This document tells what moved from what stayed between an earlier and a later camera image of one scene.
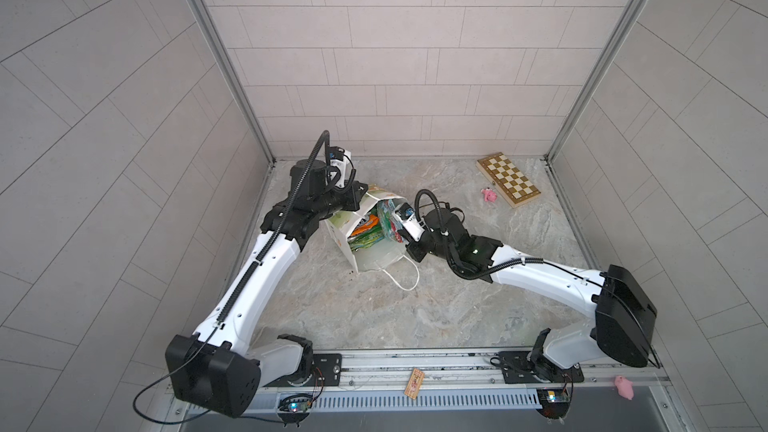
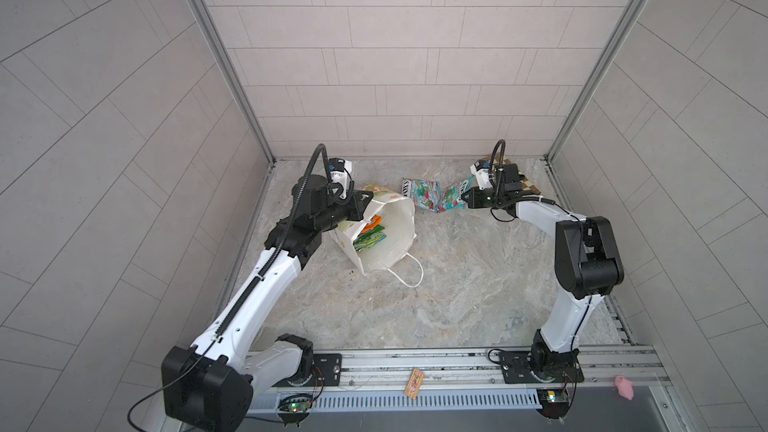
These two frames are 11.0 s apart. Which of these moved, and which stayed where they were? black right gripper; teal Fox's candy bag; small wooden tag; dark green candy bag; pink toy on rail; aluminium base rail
Moved: black right gripper; teal Fox's candy bag
Stayed: dark green candy bag; small wooden tag; pink toy on rail; aluminium base rail
